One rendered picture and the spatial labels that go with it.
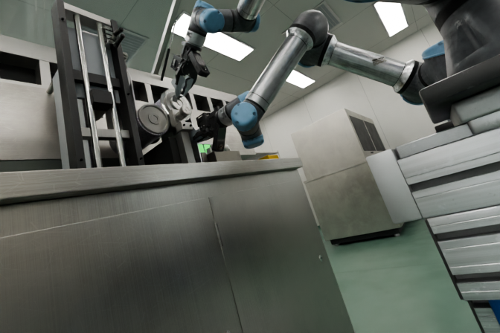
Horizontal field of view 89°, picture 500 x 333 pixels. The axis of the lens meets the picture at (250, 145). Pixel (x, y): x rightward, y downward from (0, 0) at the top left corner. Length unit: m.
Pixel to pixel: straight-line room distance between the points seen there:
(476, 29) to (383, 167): 0.18
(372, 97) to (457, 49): 4.95
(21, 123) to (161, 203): 0.75
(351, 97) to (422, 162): 5.10
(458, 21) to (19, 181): 0.61
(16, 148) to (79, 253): 0.72
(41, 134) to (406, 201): 1.15
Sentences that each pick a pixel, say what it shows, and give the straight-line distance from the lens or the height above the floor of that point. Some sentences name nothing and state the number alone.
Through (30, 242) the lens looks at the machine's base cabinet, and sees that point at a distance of 0.50.
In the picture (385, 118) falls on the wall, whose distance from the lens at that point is 5.25.
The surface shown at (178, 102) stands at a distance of 1.09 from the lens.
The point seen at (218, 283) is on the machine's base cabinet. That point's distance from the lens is 0.65.
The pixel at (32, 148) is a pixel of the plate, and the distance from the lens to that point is 1.19.
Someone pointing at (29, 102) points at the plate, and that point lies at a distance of 1.26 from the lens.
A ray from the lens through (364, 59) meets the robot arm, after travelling 0.99.
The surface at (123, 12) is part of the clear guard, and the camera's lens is 1.52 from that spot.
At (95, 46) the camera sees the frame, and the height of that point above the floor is 1.34.
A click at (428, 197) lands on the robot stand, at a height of 0.71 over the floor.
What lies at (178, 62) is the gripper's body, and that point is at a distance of 1.08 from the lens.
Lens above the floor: 0.75
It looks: 14 degrees up
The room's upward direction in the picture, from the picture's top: 17 degrees counter-clockwise
